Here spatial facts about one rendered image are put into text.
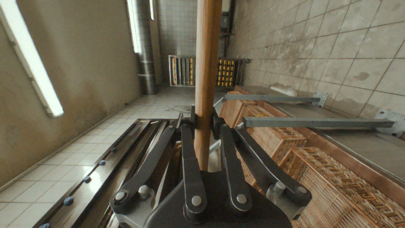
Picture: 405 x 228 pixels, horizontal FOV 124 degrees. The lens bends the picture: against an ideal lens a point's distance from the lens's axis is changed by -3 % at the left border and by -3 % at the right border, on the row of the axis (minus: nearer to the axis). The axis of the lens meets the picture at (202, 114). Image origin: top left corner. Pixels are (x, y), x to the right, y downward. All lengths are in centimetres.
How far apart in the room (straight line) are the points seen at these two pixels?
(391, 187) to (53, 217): 158
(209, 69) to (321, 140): 73
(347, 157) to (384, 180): 11
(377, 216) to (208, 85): 59
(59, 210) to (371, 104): 217
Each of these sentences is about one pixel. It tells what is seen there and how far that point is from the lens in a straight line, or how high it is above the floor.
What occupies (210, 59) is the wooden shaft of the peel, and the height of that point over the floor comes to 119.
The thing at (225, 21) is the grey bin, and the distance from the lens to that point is 469.
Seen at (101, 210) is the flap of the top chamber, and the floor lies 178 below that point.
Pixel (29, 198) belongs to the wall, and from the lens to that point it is 147.
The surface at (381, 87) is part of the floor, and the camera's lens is 138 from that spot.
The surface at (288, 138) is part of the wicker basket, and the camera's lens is 79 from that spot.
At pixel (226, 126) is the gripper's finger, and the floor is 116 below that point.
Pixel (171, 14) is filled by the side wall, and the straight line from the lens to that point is 541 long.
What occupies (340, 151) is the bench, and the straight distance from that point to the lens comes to 78.
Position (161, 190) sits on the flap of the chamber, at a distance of 86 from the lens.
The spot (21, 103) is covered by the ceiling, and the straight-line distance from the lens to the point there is 170.
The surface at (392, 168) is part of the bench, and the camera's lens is 82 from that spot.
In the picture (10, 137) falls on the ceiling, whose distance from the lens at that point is 168.
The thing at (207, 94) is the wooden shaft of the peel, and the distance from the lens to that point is 17.
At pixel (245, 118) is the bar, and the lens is 64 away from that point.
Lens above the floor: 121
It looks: 4 degrees down
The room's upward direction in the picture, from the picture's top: 89 degrees counter-clockwise
